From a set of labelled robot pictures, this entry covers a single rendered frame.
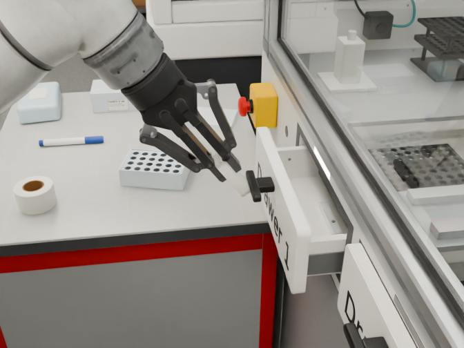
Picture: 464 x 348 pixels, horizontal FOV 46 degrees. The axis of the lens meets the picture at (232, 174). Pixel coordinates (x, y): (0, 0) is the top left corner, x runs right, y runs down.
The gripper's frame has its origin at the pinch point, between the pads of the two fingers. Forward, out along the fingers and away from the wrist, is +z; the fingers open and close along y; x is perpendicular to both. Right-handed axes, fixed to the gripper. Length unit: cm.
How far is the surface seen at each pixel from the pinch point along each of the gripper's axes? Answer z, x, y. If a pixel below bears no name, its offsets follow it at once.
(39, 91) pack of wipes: -12, 63, -39
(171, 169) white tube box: 6.1, 24.0, -14.5
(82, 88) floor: 44, 254, -99
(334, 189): 7.4, -6.4, 11.1
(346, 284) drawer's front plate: 10.8, -19.2, 6.6
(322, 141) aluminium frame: 3.9, -0.2, 13.2
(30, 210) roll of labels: -6.5, 17.6, -37.1
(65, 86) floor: 38, 258, -108
